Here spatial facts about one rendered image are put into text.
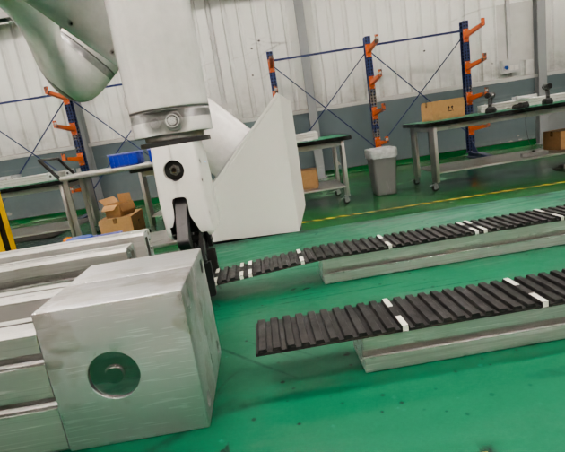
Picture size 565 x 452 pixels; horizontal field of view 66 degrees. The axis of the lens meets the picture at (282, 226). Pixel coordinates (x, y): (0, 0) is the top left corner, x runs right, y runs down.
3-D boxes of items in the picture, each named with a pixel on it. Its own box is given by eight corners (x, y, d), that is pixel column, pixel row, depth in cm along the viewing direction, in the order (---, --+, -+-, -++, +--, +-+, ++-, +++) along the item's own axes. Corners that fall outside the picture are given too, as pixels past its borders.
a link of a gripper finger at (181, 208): (181, 218, 41) (195, 263, 44) (186, 178, 47) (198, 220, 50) (169, 220, 41) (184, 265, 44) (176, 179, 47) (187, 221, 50)
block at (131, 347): (223, 339, 40) (204, 240, 38) (210, 428, 28) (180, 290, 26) (126, 355, 40) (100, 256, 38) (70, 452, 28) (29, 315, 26)
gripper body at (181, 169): (203, 125, 43) (223, 236, 45) (212, 126, 53) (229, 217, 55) (126, 136, 42) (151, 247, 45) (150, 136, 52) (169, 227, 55)
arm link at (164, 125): (204, 102, 43) (209, 134, 43) (212, 108, 51) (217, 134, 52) (117, 116, 42) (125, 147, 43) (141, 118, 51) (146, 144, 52)
